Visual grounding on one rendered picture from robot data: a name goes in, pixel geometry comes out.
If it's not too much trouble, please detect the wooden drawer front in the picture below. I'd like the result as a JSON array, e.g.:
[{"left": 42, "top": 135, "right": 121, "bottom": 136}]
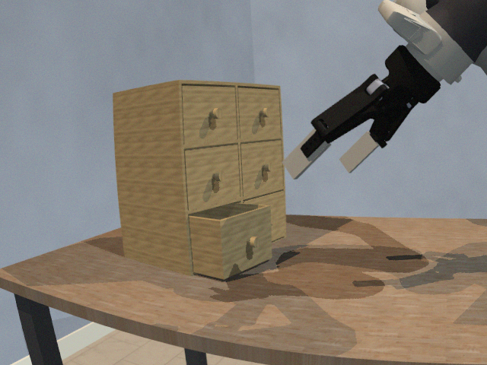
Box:
[
  {"left": 240, "top": 140, "right": 283, "bottom": 196},
  {"left": 237, "top": 87, "right": 281, "bottom": 139},
  {"left": 184, "top": 144, "right": 240, "bottom": 211},
  {"left": 243, "top": 191, "right": 285, "bottom": 241},
  {"left": 182, "top": 86, "right": 237, "bottom": 144},
  {"left": 188, "top": 202, "right": 272, "bottom": 279}
]

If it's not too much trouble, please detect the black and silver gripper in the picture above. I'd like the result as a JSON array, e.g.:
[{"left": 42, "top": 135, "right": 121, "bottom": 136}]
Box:
[{"left": 282, "top": 45, "right": 441, "bottom": 179}]

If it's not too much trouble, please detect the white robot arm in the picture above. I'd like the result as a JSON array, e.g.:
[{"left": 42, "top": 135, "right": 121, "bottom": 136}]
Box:
[{"left": 378, "top": 0, "right": 487, "bottom": 85}]

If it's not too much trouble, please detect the small wooden chest of drawers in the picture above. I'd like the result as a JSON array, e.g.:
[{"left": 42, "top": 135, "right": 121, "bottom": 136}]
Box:
[{"left": 113, "top": 80, "right": 285, "bottom": 276}]

